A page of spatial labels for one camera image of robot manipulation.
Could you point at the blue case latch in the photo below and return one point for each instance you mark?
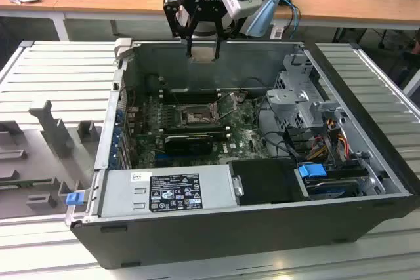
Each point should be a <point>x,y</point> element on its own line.
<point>73,199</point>

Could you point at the silver metal drive cage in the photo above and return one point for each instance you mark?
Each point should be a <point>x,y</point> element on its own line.
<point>285,99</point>

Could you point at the black RAM slot row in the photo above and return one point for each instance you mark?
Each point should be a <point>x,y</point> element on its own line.
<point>197,130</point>
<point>193,96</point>

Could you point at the black plastic shroud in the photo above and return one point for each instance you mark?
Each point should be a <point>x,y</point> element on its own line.
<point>269,181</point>

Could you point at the black open PC case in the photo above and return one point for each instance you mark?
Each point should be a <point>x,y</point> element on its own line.
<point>197,240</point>

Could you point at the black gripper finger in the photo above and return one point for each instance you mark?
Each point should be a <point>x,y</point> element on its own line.
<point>171,14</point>
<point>218,35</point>

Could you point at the silver power supply unit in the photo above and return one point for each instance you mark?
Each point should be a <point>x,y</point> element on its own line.
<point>121,194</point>

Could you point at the grey parts rack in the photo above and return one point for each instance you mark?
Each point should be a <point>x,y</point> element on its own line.
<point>39,155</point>

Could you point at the black graphics card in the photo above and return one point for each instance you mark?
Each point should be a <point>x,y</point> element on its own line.
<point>187,145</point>

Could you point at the grey case corner bracket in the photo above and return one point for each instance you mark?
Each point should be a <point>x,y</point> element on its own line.
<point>123,47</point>

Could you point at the green motherboard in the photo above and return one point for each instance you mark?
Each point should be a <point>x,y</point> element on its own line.
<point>243,135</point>

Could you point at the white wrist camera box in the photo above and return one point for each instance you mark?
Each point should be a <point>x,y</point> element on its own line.
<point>239,4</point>

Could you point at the hard disk in blue carrier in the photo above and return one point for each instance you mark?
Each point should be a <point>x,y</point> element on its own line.
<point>311,172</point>

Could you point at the small CPU plate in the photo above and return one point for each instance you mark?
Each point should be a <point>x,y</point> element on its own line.
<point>203,53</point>

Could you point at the pale blue teach pendant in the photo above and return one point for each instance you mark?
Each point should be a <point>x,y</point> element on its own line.
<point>262,17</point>

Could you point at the CPU socket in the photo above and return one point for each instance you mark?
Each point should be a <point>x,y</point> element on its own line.
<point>197,117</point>

